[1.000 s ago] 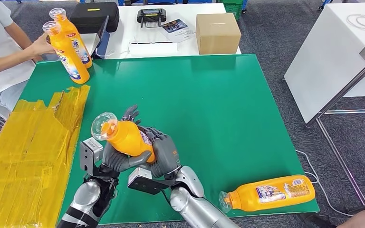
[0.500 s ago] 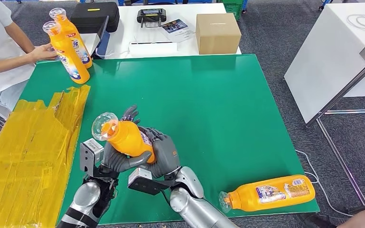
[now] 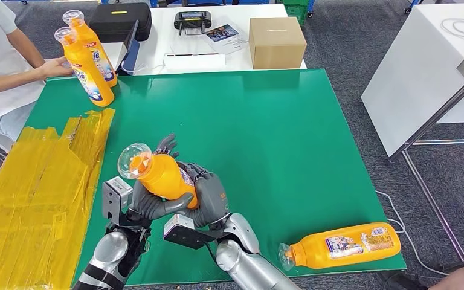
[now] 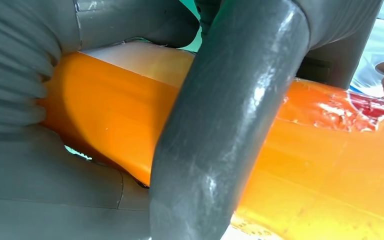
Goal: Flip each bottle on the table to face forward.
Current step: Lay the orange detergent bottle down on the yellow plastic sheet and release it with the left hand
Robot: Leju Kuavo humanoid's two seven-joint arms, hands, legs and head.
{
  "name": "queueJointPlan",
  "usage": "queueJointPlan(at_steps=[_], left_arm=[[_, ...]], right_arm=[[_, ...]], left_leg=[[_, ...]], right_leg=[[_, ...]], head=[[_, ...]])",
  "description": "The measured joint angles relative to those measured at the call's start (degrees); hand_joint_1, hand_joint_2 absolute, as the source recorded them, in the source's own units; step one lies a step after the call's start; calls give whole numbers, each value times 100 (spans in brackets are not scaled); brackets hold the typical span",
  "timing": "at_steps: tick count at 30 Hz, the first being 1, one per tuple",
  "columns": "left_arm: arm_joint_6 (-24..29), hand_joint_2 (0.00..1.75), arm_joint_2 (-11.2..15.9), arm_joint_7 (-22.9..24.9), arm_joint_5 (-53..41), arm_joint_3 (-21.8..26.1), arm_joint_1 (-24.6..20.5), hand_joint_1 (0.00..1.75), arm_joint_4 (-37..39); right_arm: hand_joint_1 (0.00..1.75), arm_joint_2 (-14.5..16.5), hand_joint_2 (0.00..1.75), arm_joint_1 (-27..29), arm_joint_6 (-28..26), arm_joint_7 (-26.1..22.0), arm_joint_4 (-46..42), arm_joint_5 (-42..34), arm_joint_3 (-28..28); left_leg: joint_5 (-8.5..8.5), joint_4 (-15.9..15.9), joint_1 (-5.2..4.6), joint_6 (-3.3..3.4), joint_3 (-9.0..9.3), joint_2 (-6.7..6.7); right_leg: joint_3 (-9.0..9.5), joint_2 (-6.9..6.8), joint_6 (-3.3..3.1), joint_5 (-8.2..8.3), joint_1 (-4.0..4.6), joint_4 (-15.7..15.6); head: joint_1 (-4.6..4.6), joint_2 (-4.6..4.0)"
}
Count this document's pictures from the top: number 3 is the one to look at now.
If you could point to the person's right hand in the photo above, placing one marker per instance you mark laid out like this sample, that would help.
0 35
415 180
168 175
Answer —
58 69

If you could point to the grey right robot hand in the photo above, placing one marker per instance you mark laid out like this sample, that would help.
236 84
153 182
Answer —
214 200

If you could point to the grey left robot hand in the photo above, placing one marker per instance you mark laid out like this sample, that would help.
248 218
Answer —
152 208

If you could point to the orange detergent bottle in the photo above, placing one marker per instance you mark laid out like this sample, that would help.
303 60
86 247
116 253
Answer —
104 68
82 60
164 180
316 252

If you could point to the black zip case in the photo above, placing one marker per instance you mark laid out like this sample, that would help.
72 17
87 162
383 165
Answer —
116 26

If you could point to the person's left forearm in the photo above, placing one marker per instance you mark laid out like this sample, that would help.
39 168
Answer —
28 50

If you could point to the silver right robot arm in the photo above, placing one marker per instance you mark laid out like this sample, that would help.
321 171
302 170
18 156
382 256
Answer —
240 264

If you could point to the tablet with blue cover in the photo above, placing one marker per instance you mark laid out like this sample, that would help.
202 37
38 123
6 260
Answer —
132 56

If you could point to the green work table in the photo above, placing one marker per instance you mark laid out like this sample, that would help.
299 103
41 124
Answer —
256 120

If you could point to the white desk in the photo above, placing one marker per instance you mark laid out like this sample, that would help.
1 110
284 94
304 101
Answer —
164 40

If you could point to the yellow taped cardboard sheet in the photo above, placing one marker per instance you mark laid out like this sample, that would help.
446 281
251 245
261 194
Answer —
24 200

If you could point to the flat white box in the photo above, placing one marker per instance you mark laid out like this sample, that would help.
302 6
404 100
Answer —
194 63

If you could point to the black remote controller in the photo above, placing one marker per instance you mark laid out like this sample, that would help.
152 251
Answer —
192 20

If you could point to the printed booklet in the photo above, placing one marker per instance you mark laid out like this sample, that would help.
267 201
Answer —
226 38

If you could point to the brown cardboard box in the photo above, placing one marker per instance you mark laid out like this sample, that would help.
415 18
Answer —
277 45

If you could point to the green plastic crate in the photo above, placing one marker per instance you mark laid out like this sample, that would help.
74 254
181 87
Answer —
299 11

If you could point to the large white table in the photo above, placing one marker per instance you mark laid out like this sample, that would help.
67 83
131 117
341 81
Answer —
416 80

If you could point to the blue metal rack leg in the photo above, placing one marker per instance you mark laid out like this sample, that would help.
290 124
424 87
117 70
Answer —
414 4

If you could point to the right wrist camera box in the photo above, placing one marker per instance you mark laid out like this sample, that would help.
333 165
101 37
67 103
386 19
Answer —
180 226

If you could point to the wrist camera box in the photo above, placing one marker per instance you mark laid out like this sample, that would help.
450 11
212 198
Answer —
116 196
180 226

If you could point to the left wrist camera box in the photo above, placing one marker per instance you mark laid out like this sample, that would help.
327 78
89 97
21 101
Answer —
116 196

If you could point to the blue metal rack frame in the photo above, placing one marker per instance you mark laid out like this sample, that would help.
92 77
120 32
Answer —
154 3

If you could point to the grey metal table frame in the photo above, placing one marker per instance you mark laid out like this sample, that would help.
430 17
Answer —
432 122

